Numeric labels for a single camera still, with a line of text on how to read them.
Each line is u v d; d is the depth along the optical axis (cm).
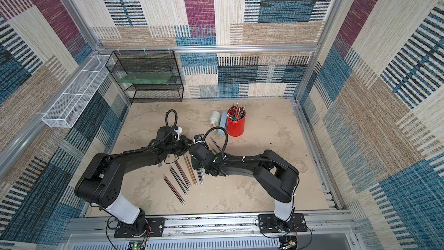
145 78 94
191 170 89
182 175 88
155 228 73
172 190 83
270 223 73
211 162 67
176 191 83
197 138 79
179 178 87
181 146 82
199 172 87
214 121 102
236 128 96
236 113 94
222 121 102
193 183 85
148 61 102
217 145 99
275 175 49
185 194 82
